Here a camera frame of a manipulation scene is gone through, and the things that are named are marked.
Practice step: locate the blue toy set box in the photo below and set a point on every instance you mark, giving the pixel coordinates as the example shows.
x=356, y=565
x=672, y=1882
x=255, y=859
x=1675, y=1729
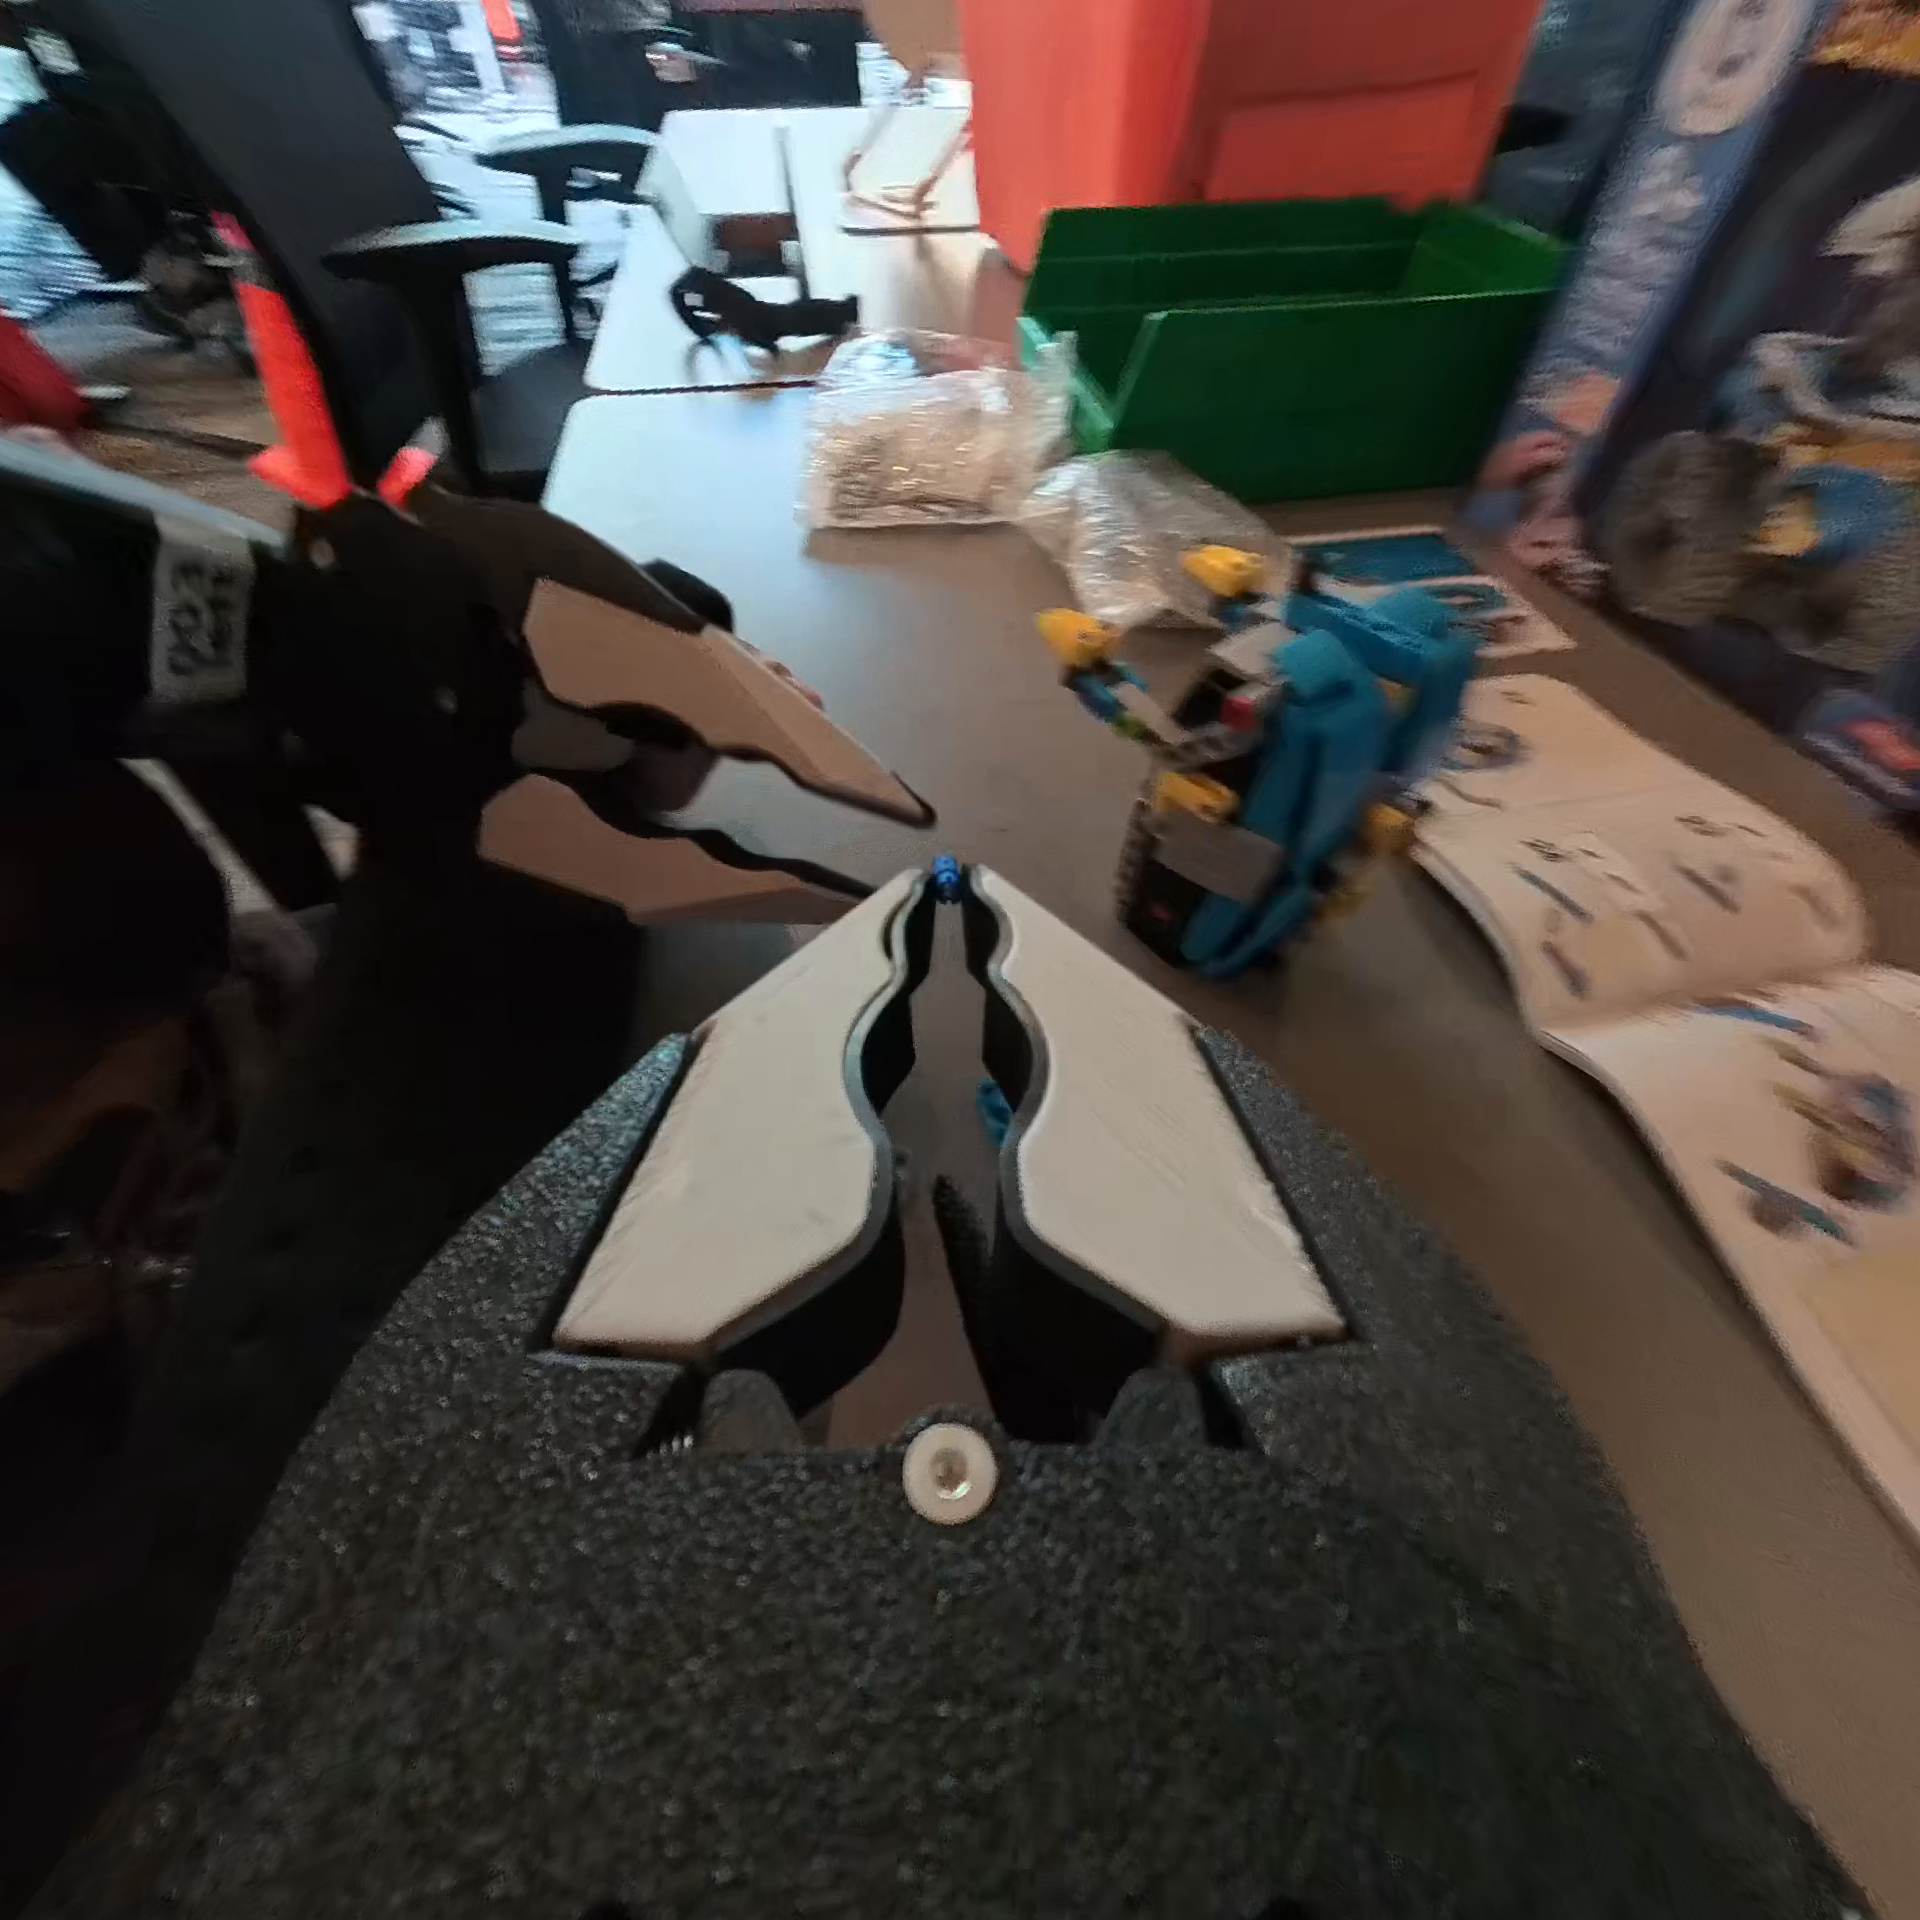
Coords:
x=1723, y=375

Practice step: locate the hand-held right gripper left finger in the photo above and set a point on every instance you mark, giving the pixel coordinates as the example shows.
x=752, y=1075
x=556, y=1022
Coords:
x=735, y=1201

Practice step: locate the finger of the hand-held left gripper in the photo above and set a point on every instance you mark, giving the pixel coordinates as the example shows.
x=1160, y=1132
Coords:
x=628, y=862
x=720, y=698

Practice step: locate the black office chair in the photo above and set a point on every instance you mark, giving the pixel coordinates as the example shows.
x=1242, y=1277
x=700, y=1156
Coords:
x=435, y=249

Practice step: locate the orange storage bin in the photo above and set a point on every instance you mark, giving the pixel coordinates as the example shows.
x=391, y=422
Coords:
x=1080, y=121

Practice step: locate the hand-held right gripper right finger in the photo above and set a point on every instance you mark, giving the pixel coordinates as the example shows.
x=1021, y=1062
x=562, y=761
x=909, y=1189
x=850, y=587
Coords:
x=1154, y=1185

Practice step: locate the green storage bin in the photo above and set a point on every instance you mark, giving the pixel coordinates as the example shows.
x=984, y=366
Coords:
x=1276, y=405

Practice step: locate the sticker sheet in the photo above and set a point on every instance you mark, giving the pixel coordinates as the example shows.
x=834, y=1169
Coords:
x=1395, y=564

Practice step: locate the toy brick robot model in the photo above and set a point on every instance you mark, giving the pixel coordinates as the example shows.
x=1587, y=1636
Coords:
x=1320, y=780

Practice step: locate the instruction booklet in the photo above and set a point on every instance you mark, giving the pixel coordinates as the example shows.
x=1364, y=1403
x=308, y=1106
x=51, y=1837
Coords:
x=1650, y=839

